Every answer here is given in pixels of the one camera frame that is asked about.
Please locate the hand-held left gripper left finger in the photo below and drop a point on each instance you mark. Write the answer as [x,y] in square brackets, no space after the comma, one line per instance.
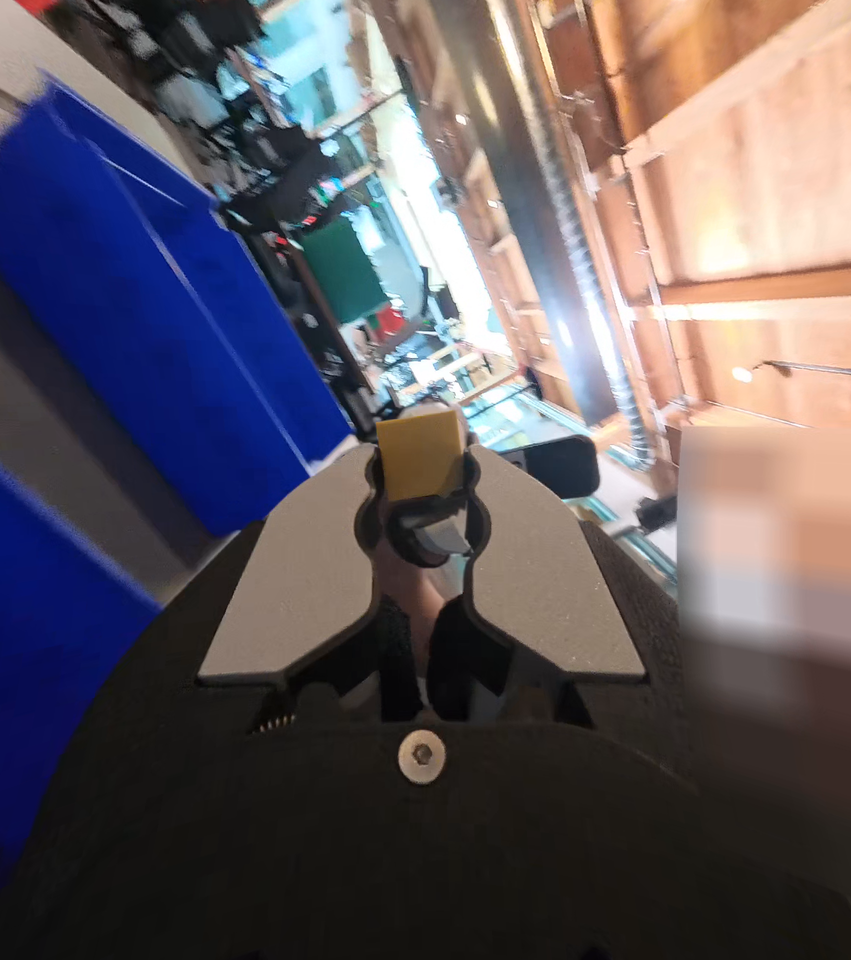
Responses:
[294,585]

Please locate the wall lamp with bulb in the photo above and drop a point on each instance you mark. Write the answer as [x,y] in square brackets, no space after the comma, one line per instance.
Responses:
[742,373]

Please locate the black rectangular duct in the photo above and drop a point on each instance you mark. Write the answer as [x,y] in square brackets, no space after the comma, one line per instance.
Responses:
[530,225]

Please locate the black office chair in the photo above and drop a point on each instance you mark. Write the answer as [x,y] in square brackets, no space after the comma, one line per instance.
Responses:
[275,172]

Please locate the small black wall screen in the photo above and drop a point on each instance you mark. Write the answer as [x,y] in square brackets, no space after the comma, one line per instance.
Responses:
[654,511]

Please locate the grey flexible duct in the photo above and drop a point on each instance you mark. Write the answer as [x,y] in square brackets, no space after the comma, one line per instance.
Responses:
[590,300]

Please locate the red plastic bin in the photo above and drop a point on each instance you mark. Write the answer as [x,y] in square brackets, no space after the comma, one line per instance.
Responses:
[388,322]

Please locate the yellow wooden cube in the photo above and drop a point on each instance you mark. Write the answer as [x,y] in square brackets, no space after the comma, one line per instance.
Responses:
[418,454]

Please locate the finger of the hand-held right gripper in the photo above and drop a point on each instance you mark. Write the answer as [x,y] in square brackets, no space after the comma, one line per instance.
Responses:
[440,536]
[429,411]

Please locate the person's right hand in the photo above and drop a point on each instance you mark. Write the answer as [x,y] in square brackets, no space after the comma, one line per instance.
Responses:
[414,592]

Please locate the green storage box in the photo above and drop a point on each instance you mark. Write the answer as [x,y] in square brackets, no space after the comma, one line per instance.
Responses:
[343,270]

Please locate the blue plastic bin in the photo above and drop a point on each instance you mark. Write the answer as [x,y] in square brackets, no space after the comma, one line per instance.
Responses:
[133,300]
[20,637]

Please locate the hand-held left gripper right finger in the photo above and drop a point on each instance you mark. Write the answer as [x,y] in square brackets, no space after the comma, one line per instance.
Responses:
[557,585]

